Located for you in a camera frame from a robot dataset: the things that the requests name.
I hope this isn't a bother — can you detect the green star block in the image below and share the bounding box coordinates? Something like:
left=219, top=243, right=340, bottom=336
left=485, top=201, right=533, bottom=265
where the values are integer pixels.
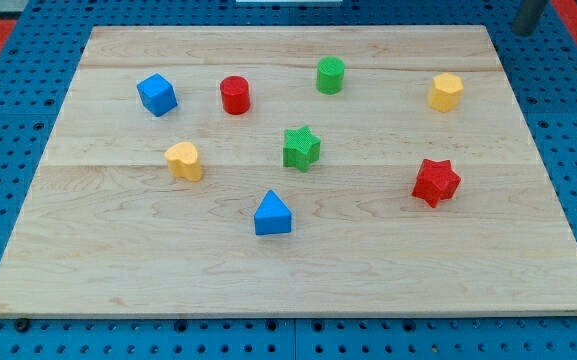
left=282, top=126, right=321, bottom=172

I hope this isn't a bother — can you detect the yellow heart block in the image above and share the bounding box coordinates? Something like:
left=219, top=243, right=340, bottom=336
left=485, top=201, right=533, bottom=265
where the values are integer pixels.
left=164, top=142, right=203, bottom=182

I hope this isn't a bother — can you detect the red star block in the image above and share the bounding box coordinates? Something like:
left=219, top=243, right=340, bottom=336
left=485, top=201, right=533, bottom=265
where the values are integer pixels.
left=411, top=159, right=461, bottom=208

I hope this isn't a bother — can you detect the wooden board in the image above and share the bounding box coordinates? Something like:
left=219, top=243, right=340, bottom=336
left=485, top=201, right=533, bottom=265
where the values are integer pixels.
left=0, top=25, right=577, bottom=319

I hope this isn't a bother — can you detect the blue triangle block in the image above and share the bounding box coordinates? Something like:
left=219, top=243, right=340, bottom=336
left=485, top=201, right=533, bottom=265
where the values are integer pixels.
left=253, top=190, right=292, bottom=236

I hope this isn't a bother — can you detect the red cylinder block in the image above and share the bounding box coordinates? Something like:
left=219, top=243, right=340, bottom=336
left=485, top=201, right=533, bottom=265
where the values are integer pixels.
left=220, top=75, right=251, bottom=115

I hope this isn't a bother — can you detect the green cylinder block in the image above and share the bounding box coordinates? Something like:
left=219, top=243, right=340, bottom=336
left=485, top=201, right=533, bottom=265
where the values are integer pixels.
left=316, top=56, right=345, bottom=95

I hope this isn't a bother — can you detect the blue cube block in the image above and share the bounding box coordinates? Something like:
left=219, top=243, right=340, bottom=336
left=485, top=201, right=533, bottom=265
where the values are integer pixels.
left=136, top=73, right=178, bottom=117

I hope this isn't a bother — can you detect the yellow hexagon block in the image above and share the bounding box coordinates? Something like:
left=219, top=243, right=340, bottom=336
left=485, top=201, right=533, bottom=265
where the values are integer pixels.
left=427, top=73, right=464, bottom=113

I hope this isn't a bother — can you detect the grey metal pole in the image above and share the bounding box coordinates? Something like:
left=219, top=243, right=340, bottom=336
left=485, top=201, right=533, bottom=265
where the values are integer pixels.
left=511, top=0, right=548, bottom=37

